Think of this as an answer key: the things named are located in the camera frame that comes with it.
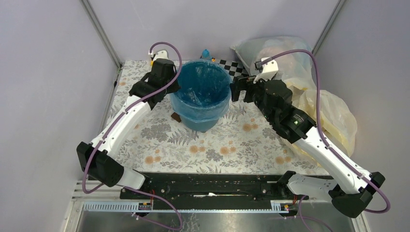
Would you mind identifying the blue toy figure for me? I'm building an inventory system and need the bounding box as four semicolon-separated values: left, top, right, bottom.
201;49;212;60

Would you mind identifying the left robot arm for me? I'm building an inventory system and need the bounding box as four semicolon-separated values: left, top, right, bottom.
76;58;179;199

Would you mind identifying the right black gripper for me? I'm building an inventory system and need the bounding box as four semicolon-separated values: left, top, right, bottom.
229;73;276;122

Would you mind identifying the black white checkerboard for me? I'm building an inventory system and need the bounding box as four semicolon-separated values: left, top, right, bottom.
212;58;249;78

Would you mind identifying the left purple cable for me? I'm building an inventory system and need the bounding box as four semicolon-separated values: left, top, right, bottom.
81;42;184;231

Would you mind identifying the yellow plastic trash bag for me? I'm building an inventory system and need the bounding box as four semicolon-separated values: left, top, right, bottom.
284;77;357;157

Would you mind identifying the clear stuffed trash bag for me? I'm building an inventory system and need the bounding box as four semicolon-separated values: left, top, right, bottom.
231;36;312;81

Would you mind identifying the purple cable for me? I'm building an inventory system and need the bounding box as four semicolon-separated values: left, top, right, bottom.
254;49;392;232
81;42;184;231

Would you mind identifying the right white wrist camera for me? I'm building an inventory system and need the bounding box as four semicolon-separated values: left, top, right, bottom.
253;57;279;84

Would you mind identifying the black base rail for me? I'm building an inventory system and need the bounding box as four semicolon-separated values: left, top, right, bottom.
120;172;334;212

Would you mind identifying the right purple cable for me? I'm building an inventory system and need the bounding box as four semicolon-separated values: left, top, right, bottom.
254;49;392;232

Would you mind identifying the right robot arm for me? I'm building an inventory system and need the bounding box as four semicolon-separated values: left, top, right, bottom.
230;76;385;218

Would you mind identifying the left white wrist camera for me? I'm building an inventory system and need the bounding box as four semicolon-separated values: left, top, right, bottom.
148;49;169;62

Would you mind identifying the brown wooden block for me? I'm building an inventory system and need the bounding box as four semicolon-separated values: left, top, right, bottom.
171;112;181;123

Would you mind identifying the blue plastic trash bag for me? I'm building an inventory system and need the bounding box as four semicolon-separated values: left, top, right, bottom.
170;59;232;122

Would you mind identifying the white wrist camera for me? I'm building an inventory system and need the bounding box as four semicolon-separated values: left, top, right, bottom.
148;49;169;62
253;57;279;84

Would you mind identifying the floral table mat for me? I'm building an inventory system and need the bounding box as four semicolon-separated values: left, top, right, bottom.
92;60;321;175

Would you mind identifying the teal plastic trash bin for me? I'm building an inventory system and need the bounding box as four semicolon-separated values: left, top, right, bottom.
178;109;222;132

